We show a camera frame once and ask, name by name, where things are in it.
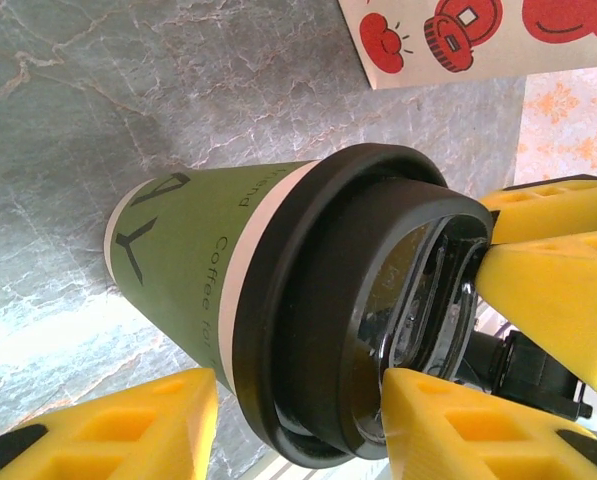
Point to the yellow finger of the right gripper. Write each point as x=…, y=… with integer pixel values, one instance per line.
x=553, y=210
x=553, y=300

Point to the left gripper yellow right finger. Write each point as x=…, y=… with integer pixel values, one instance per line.
x=478, y=440

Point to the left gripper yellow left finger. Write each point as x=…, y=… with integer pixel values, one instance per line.
x=103, y=440

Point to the red white paper gift bag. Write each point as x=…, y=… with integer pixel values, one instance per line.
x=418, y=65

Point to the green paper coffee cup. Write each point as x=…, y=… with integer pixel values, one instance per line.
x=178, y=250

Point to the black plastic cup lid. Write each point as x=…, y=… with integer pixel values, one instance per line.
x=318, y=300

